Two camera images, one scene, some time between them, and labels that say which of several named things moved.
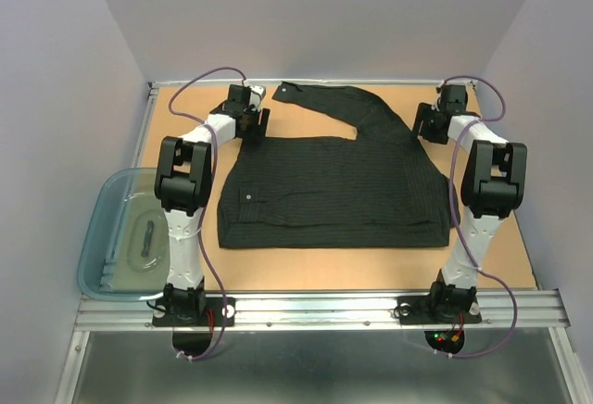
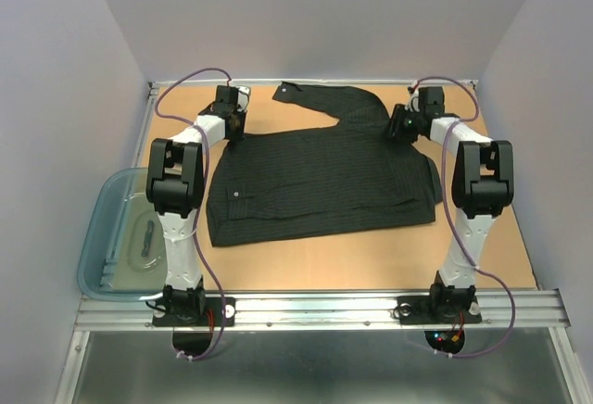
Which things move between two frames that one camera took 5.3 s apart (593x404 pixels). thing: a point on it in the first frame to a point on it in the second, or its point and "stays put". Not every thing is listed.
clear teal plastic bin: [125, 254] stays put
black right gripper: [423, 111] to [396, 132]
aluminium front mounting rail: [535, 308] stays put
